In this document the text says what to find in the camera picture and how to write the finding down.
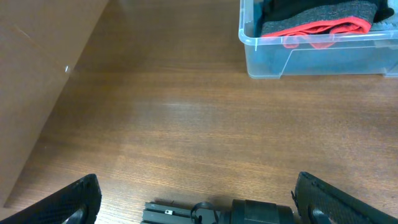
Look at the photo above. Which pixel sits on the clear plastic storage container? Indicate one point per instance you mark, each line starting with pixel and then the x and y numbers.
pixel 327 54

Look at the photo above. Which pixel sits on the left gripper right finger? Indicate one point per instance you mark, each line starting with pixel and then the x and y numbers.
pixel 319 202

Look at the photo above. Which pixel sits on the light grey jeans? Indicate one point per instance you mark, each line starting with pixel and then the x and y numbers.
pixel 386 16

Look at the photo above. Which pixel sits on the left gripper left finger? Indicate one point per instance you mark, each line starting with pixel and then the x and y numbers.
pixel 77 203

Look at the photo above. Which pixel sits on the black shorts red grey waistband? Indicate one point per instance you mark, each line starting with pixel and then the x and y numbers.
pixel 292 18

